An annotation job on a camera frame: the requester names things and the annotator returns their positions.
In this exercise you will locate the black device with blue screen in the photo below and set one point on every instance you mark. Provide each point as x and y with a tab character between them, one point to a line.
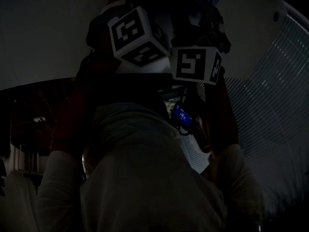
181	117

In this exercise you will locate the person's left forearm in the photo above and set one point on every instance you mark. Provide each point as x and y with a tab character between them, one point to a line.
70	120

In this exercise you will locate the white slatted frame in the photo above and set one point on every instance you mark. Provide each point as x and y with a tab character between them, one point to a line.
26	158

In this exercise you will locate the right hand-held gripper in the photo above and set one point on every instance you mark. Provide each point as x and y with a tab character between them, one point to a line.
193	65

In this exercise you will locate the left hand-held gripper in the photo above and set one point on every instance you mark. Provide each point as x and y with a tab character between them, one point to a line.
135	35

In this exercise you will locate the person's right forearm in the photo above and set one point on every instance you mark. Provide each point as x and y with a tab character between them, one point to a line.
224	120

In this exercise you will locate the small white plug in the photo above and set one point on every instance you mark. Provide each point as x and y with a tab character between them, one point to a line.
39	119

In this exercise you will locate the white striped woven mat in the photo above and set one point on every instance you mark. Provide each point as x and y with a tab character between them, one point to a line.
272	100

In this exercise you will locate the person's white shirt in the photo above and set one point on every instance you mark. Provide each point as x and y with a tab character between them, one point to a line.
144	173

